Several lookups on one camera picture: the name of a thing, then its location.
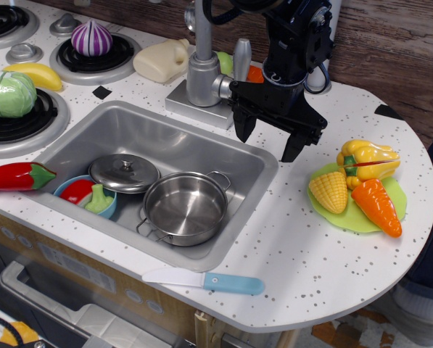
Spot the yellow toy corn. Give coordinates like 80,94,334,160
308,171,348,214

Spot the grey toy faucet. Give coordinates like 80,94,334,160
165,1,252,130

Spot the red white toy slice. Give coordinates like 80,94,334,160
59,179,94,207

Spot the toy knife blue handle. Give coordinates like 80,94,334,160
142,268,265,295

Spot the green toy cabbage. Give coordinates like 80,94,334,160
0,70,37,118

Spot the grey vertical pole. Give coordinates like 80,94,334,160
306,0,342,92

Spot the purple white toy onion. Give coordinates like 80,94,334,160
70,20,113,57

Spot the green toy broccoli piece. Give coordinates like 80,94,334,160
84,184,114,214

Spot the yellow object bottom left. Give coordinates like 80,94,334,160
0,321,39,347

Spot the steel pot lid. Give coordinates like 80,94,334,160
88,154,161,194

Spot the black tape near burner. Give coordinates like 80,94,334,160
92,86,112,100

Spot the grey stove knob far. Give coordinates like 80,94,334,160
49,13,81,37

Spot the cream toy bottle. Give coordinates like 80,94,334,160
133,38,190,83

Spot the black tape right edge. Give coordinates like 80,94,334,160
374,104,403,120

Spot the grey stove knob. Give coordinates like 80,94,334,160
49,13,81,37
6,43,44,65

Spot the yellow toy bell pepper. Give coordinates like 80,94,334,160
337,139,400,190

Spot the grey oven door handle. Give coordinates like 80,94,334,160
0,261,189,347

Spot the steel pan with handles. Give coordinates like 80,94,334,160
136,170,231,247

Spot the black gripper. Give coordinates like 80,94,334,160
230,81,327,162

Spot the grey toy sink basin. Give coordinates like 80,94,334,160
30,101,278,271

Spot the blue toy bowl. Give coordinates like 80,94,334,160
54,175,117,218

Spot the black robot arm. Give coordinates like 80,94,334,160
202,1,334,162

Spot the light green toy plate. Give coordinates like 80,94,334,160
308,177,407,233

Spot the back left stove burner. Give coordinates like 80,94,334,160
0,5,39,49

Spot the light green toy fruit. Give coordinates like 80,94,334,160
217,51,234,75

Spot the grey stove knob near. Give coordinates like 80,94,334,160
6,43,44,65

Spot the orange carrot green top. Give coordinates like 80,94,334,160
247,65,264,83

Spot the red toy chili pepper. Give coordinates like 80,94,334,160
0,162,57,191

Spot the stove burner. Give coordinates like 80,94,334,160
0,88,70,160
0,5,39,49
49,33,141,86

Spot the front left stove burner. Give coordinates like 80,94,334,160
0,88,70,160

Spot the orange toy carrot on plate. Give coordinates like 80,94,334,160
351,179,403,238

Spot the middle stove burner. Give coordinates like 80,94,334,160
49,33,141,86

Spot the yellow toy banana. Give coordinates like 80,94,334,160
4,62,62,91

